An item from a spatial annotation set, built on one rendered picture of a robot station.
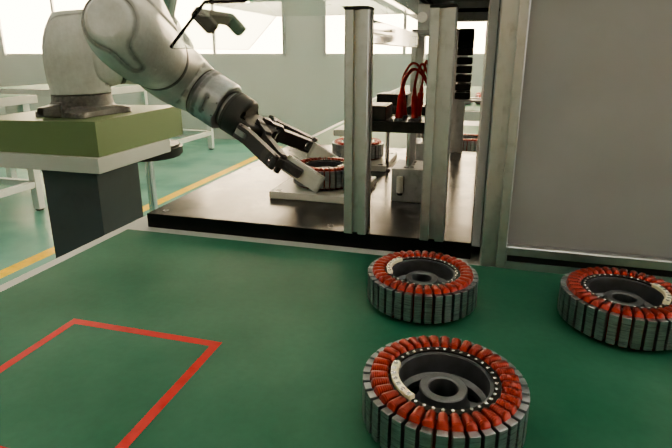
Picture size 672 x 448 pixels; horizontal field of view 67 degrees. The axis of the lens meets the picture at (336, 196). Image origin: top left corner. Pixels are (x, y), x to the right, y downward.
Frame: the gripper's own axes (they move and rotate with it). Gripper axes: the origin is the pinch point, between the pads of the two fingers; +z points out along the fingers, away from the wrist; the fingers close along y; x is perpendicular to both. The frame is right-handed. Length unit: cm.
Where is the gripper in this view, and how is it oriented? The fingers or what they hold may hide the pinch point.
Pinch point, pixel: (324, 171)
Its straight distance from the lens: 87.8
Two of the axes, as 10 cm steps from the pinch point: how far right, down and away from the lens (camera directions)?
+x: 4.8, -8.0, -3.7
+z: 8.3, 5.5, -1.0
